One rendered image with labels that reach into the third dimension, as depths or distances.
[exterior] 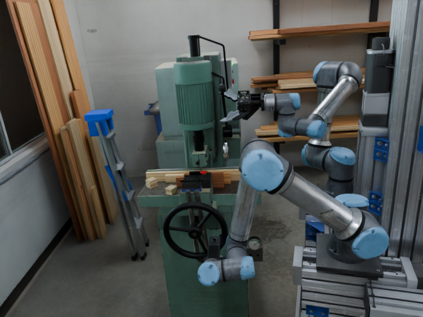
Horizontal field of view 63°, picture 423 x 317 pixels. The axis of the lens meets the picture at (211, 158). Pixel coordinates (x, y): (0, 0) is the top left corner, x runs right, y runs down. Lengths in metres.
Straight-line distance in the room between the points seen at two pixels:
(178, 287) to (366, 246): 1.13
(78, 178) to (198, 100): 1.64
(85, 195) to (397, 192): 2.37
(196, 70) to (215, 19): 2.37
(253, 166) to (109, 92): 3.30
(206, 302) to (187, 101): 1.10
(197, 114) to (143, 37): 2.47
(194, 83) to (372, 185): 0.87
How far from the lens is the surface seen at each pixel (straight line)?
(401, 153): 1.43
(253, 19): 3.95
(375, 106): 1.45
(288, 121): 1.55
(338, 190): 1.81
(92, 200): 3.11
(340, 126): 3.83
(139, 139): 4.23
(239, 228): 1.27
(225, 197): 1.67
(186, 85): 1.61
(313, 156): 1.83
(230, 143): 1.90
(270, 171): 1.01
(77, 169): 3.00
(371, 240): 1.20
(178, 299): 2.06
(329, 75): 1.79
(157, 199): 1.73
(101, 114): 2.46
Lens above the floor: 1.65
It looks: 21 degrees down
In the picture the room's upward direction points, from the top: 4 degrees counter-clockwise
